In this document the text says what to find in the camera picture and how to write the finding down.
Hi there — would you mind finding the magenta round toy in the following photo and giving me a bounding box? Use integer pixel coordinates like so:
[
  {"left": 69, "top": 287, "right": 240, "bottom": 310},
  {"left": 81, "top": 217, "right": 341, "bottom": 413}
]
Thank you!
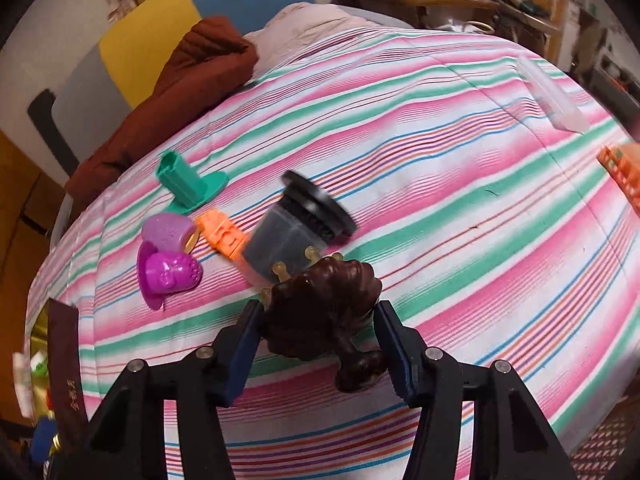
[{"left": 137, "top": 242, "right": 203, "bottom": 311}]

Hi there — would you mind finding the lilac oval patterned case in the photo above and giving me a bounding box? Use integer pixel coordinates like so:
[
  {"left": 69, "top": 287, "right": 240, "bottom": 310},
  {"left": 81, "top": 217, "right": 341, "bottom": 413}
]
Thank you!
[{"left": 142, "top": 211, "right": 200, "bottom": 254}]

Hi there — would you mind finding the dark brown carved ornament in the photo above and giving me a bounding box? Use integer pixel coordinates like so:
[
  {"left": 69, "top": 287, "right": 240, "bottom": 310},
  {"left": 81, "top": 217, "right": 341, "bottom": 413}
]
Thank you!
[{"left": 262, "top": 257, "right": 387, "bottom": 393}]

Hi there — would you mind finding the orange cube strip toy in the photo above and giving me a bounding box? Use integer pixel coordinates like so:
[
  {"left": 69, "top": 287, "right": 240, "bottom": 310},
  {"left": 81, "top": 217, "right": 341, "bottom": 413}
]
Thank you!
[{"left": 195, "top": 209, "right": 248, "bottom": 261}]

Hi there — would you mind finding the green cylinder toy with base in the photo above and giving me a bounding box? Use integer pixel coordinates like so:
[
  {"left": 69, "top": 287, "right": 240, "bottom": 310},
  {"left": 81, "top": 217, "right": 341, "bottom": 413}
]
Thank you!
[{"left": 155, "top": 151, "right": 229, "bottom": 214}]

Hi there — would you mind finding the grey jar with black lid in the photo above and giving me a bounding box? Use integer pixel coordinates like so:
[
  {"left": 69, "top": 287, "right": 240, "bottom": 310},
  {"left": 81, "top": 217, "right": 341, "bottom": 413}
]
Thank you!
[{"left": 236, "top": 170, "right": 357, "bottom": 287}]

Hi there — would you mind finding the green white round toy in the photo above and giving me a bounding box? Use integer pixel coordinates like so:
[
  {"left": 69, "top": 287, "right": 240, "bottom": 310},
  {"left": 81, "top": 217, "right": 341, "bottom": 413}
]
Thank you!
[{"left": 29, "top": 350, "right": 49, "bottom": 378}]

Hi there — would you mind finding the gold tray box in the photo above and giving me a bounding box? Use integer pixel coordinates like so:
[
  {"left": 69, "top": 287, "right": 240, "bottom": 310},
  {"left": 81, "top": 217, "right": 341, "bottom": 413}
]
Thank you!
[{"left": 29, "top": 299, "right": 88, "bottom": 454}]

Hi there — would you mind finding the striped pink green bedspread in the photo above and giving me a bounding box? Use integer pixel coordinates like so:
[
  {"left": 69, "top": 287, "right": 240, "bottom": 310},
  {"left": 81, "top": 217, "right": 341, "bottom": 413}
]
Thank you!
[{"left": 25, "top": 27, "right": 639, "bottom": 479}]

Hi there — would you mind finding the wooden wardrobe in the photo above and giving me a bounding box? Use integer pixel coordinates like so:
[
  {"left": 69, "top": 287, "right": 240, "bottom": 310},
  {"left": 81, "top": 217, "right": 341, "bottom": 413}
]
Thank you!
[{"left": 0, "top": 136, "right": 64, "bottom": 426}]

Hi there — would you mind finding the orange grid toy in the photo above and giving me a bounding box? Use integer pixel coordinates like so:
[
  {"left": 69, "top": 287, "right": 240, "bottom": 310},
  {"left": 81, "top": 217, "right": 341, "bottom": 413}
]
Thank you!
[{"left": 597, "top": 142, "right": 640, "bottom": 212}]

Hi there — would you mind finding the clear plastic bag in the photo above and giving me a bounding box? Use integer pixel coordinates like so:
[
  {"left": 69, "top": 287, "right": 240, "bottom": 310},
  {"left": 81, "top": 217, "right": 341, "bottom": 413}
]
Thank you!
[{"left": 516, "top": 56, "right": 590, "bottom": 134}]

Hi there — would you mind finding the grey yellow blue headboard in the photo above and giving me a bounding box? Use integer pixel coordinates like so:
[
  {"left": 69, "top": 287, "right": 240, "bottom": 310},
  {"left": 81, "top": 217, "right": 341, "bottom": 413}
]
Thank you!
[{"left": 51, "top": 0, "right": 312, "bottom": 165}]

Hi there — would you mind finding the dark red quilted blanket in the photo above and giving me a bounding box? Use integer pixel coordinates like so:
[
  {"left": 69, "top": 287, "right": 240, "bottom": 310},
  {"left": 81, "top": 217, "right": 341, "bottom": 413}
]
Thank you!
[{"left": 65, "top": 15, "right": 258, "bottom": 208}]

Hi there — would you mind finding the wooden desk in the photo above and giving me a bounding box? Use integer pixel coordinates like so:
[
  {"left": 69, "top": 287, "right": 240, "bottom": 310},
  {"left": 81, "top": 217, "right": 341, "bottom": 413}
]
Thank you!
[{"left": 335, "top": 0, "right": 498, "bottom": 28}]

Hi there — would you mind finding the pink pillow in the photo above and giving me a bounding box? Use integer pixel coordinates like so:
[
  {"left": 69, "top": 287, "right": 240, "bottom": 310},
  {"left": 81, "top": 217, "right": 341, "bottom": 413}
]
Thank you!
[{"left": 244, "top": 2, "right": 378, "bottom": 79}]

